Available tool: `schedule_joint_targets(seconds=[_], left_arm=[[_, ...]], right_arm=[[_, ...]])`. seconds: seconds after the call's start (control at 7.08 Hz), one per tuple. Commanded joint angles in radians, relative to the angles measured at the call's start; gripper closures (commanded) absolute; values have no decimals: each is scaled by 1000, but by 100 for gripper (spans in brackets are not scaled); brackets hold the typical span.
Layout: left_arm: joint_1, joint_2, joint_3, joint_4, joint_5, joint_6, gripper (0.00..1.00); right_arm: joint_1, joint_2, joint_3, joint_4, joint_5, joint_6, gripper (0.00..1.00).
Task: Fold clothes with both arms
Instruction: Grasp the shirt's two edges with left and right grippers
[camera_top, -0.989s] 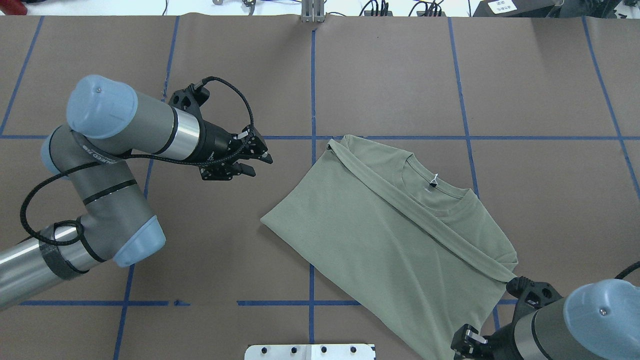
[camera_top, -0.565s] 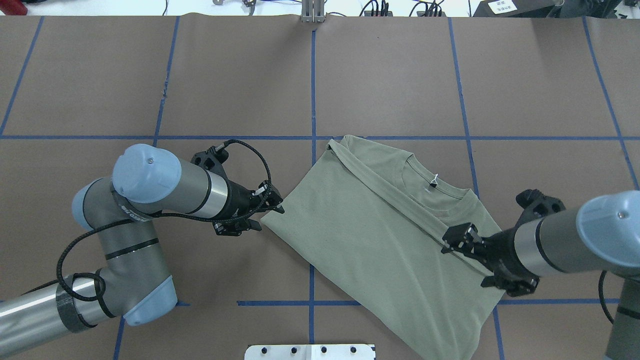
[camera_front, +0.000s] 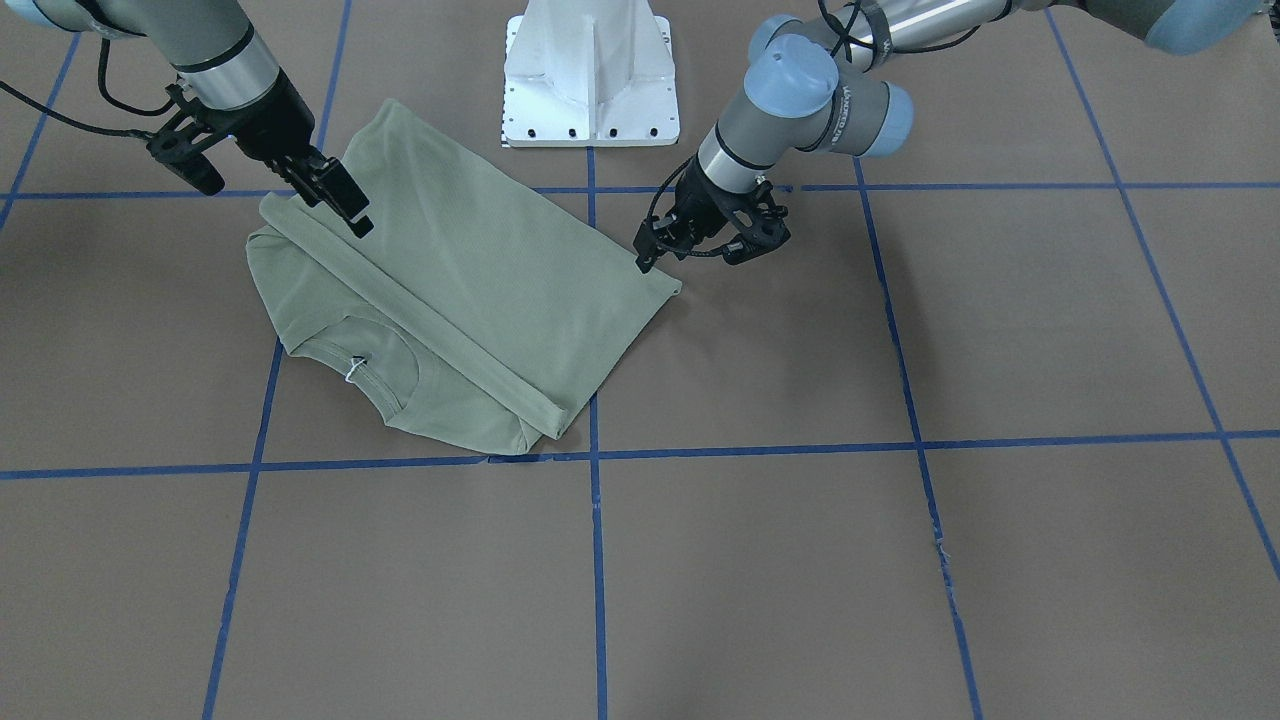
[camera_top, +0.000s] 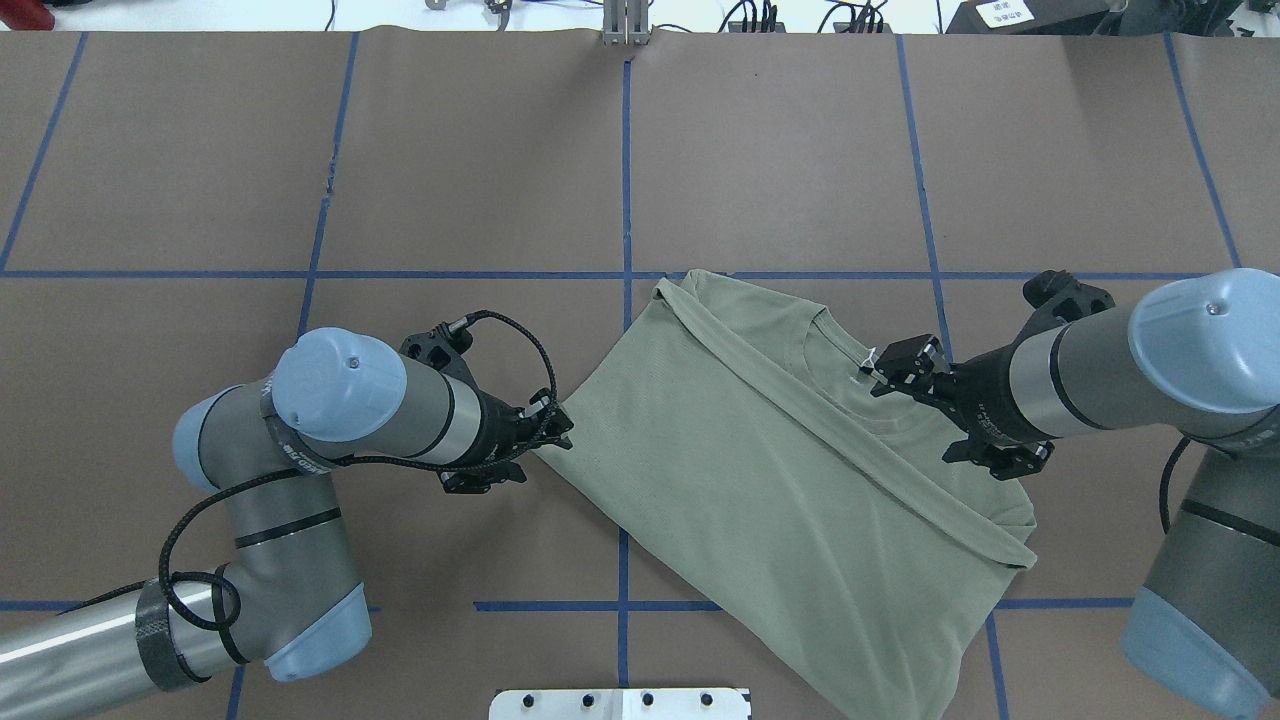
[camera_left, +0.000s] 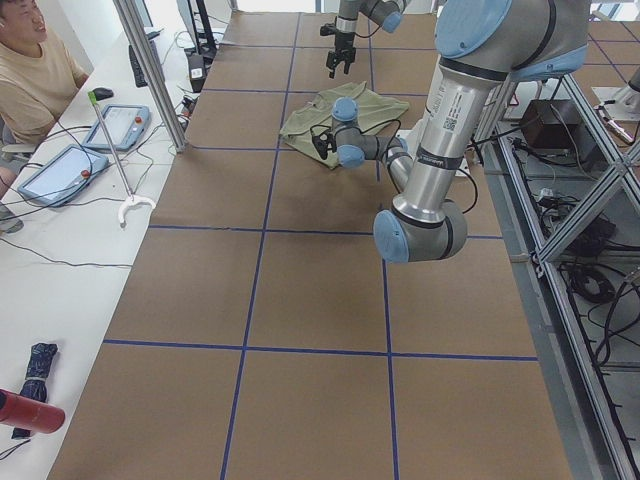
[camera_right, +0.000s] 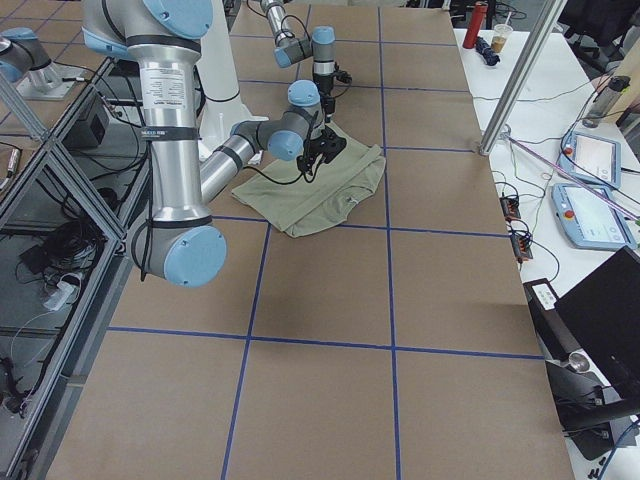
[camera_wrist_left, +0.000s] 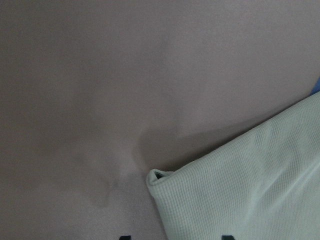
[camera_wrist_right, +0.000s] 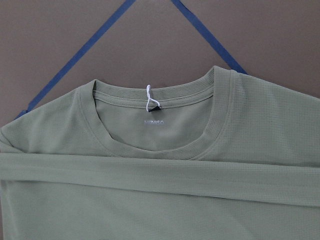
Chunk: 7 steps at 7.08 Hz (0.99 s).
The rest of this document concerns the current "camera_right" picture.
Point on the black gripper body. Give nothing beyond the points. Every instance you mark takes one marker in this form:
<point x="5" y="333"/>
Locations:
<point x="327" y="104"/>
<point x="313" y="146"/>

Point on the olive green long-sleeve shirt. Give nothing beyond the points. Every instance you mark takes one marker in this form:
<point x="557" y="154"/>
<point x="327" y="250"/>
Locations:
<point x="302" y="208"/>

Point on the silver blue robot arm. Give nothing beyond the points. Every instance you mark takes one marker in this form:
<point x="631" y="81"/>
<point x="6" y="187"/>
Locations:
<point x="300" y="35"/>
<point x="198" y="133"/>

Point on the folded dark blue umbrella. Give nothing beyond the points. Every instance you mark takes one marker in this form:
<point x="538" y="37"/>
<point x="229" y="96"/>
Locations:
<point x="483" y="48"/>

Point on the red cylinder bottle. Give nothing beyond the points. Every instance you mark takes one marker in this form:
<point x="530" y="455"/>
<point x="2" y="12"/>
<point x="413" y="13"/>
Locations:
<point x="477" y="17"/>

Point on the iced coffee cup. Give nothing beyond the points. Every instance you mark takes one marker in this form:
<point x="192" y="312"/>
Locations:
<point x="501" y="33"/>

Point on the orange black electronics board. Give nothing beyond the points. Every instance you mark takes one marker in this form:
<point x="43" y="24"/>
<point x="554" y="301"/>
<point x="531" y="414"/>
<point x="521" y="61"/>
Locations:
<point x="510" y="207"/>

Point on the grey water bottle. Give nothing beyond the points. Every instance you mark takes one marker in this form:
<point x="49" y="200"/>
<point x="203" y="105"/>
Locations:
<point x="606" y="97"/>

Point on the far blue teach pendant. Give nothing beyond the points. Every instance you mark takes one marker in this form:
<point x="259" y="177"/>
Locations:
<point x="591" y="158"/>

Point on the blue teach pendant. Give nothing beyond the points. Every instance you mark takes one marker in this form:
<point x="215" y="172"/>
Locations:
<point x="588" y="221"/>
<point x="591" y="158"/>

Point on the near blue teach pendant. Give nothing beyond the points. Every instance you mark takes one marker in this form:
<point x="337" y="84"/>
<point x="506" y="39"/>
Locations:
<point x="588" y="221"/>

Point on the black monitor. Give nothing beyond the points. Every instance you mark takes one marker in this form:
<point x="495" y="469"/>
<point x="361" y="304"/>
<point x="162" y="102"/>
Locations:
<point x="602" y="313"/>

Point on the steel tumbler cup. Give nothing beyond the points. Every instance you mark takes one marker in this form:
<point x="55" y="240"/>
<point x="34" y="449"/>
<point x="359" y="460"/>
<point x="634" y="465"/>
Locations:
<point x="579" y="362"/>

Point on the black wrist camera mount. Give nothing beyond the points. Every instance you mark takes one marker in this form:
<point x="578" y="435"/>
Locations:
<point x="343" y="77"/>
<point x="331" y="145"/>

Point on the white camera mast pole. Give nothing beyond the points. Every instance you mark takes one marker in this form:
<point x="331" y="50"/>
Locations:
<point x="223" y="106"/>

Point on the aluminium frame rail structure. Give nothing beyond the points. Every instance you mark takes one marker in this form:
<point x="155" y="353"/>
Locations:
<point x="80" y="183"/>

